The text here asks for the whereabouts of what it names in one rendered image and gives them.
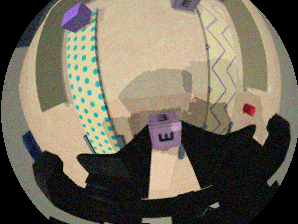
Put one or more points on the purple labelled cube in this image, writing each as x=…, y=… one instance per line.
x=165, y=130

